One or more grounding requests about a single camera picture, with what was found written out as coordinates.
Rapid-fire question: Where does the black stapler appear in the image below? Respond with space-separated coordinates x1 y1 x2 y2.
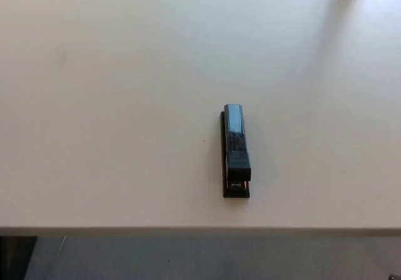
219 103 253 199

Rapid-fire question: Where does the black object under desk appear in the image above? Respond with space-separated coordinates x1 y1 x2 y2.
0 236 38 280

